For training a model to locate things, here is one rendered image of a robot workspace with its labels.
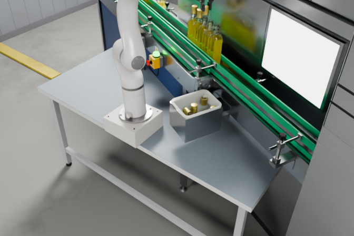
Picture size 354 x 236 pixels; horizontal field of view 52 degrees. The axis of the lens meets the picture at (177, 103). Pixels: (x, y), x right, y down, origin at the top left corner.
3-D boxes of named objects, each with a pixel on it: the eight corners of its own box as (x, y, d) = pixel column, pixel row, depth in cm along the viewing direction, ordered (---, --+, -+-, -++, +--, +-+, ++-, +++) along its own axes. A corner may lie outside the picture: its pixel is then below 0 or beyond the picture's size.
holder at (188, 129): (228, 127, 198) (232, 104, 189) (185, 143, 187) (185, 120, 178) (212, 109, 210) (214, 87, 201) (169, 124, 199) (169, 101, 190)
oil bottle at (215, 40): (220, 68, 206) (223, 33, 194) (212, 70, 204) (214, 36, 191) (214, 64, 210) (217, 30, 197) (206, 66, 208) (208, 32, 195)
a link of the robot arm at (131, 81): (126, 93, 187) (121, 51, 174) (113, 78, 201) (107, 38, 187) (147, 86, 192) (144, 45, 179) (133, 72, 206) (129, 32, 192)
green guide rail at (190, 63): (198, 76, 199) (199, 64, 194) (196, 77, 198) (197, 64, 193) (95, -21, 320) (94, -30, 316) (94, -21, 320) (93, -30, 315)
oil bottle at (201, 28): (209, 59, 214) (211, 26, 201) (200, 61, 212) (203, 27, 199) (204, 55, 218) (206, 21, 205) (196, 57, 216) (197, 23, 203)
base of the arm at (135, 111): (141, 127, 194) (138, 98, 183) (111, 118, 201) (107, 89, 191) (158, 108, 208) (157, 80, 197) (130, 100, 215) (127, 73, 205)
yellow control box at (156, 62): (164, 67, 231) (163, 57, 227) (153, 70, 228) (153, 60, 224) (158, 62, 236) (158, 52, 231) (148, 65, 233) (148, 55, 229)
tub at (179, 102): (222, 118, 191) (224, 105, 186) (185, 131, 182) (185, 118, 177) (204, 100, 203) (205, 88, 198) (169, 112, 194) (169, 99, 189)
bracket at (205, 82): (212, 88, 202) (213, 77, 198) (197, 92, 199) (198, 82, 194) (208, 85, 205) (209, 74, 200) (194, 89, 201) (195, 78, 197)
